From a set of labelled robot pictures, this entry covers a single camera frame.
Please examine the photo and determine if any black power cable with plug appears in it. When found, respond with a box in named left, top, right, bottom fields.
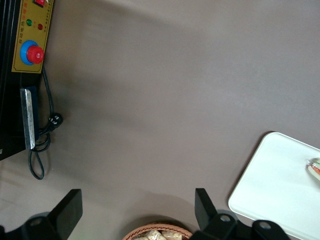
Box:
left=27, top=66, right=64, bottom=181

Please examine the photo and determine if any beige plastic tray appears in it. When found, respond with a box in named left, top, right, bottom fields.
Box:
left=227, top=131, right=320, bottom=240

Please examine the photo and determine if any black machine yellow control panel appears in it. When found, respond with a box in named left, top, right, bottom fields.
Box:
left=0, top=0, right=55, bottom=161

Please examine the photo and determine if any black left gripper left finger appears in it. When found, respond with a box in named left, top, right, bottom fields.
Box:
left=0, top=188, right=84, bottom=240

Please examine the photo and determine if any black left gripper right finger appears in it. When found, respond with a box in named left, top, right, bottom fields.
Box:
left=191, top=188, right=291, bottom=240

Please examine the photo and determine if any clear-wrapped rice cracker packet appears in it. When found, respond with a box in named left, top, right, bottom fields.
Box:
left=142, top=229, right=163, bottom=240
left=161, top=230, right=184, bottom=240

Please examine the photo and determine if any triangle sandwich orange filling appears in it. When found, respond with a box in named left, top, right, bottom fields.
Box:
left=304, top=157, right=320, bottom=181

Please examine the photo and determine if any round brown wicker basket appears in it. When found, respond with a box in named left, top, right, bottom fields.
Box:
left=121, top=222, right=194, bottom=240

